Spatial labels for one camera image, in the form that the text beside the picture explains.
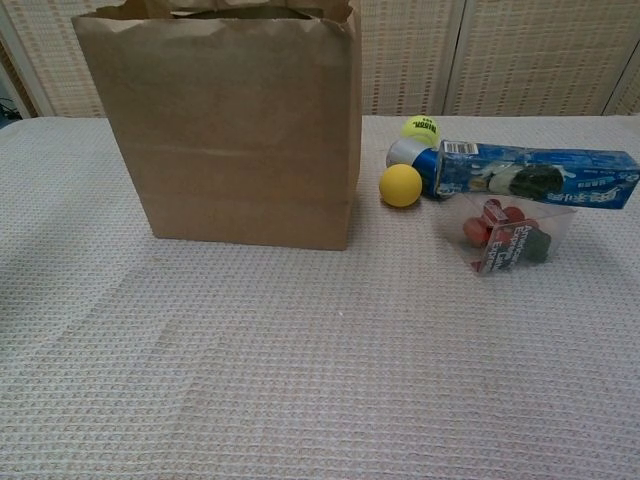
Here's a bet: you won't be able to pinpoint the brown paper bag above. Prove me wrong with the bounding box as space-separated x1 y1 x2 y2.
70 0 364 253

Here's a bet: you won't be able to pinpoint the yellow foam ball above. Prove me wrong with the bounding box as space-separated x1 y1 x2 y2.
378 163 424 208

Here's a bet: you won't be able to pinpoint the blue silver drink can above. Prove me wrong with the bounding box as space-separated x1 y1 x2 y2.
385 138 441 197

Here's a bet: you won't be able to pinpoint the white woven fringed tablecloth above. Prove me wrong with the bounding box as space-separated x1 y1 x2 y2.
0 114 640 480

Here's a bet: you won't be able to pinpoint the yellow-green tennis ball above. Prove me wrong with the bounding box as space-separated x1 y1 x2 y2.
399 114 441 148

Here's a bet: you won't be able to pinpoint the clear plastic box red contents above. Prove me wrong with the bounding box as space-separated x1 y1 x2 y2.
439 192 579 276

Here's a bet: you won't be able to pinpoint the woven folding screen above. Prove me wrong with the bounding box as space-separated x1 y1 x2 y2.
0 0 640 119

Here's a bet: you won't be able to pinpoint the blue cookie box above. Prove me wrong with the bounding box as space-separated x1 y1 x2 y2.
433 139 640 211

